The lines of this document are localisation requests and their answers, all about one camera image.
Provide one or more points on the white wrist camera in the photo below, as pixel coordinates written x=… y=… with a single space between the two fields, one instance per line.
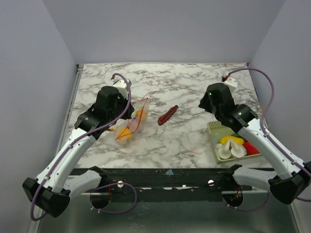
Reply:
x=231 y=83
x=120 y=84

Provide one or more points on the beige plastic basket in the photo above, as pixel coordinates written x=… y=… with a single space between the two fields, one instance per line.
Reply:
x=217 y=133

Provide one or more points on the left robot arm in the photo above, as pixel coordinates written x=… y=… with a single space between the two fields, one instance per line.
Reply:
x=52 y=190

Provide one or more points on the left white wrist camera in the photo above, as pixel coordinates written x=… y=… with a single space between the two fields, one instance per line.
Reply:
x=120 y=84

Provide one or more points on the black mounting rail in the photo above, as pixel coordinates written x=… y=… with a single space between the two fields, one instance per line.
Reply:
x=167 y=184

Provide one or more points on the white toy garlic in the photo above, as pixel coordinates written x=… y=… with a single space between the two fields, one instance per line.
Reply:
x=223 y=150
x=237 y=150

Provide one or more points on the yellow toy bell pepper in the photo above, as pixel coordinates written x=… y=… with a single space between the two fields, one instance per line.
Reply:
x=124 y=135

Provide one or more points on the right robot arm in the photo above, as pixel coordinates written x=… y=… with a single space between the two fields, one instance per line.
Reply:
x=291 y=175

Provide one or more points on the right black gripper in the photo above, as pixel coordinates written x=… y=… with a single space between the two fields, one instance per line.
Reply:
x=205 y=105

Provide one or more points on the red toy pepper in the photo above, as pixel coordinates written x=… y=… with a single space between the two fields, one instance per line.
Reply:
x=250 y=149

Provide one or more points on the orange toy carrot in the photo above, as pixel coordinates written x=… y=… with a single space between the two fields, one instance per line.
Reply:
x=139 y=116

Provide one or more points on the red black utility knife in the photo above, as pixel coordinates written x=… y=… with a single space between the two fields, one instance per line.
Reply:
x=161 y=120

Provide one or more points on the clear zip top bag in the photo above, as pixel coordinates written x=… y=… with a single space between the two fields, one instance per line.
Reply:
x=141 y=104

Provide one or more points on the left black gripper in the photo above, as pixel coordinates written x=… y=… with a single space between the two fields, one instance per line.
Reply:
x=129 y=112

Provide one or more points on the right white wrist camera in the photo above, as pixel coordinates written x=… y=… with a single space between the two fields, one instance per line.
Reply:
x=231 y=83

